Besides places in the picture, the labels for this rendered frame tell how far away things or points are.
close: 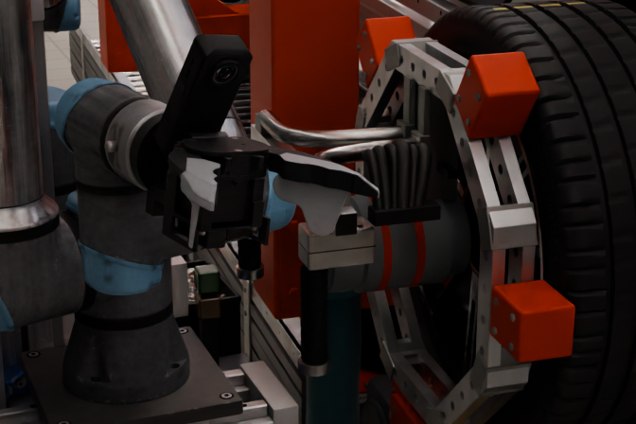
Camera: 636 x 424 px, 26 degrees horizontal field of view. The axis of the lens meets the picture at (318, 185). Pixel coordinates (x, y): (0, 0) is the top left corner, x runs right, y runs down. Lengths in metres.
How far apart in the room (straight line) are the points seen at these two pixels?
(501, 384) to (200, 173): 0.89
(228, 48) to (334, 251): 0.71
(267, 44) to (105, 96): 1.18
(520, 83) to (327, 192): 0.69
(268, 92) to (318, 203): 1.33
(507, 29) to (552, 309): 0.40
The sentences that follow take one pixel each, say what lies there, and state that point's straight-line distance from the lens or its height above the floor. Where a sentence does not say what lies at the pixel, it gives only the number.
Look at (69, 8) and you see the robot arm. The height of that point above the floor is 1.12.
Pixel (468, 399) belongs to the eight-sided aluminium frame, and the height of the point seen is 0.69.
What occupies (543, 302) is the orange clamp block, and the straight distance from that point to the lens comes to 1.73.
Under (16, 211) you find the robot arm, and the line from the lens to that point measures 1.50.
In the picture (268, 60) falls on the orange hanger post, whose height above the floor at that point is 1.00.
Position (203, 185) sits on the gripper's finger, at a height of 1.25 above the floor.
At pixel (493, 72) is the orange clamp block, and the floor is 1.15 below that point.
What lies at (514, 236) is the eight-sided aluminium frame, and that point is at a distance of 1.76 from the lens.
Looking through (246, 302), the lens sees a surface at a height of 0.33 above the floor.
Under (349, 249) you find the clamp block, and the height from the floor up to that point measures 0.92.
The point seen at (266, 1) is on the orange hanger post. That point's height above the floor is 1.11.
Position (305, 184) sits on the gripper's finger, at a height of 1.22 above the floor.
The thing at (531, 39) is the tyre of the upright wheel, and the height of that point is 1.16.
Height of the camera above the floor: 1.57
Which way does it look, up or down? 19 degrees down
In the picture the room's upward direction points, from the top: straight up
